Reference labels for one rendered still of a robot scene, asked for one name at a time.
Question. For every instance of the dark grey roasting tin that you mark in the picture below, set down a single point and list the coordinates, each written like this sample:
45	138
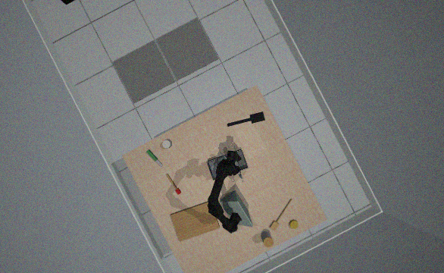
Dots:
212	164

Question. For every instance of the wooden board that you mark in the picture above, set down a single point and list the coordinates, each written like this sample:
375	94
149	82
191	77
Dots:
193	222

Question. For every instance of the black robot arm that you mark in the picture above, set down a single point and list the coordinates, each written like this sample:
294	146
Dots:
214	207

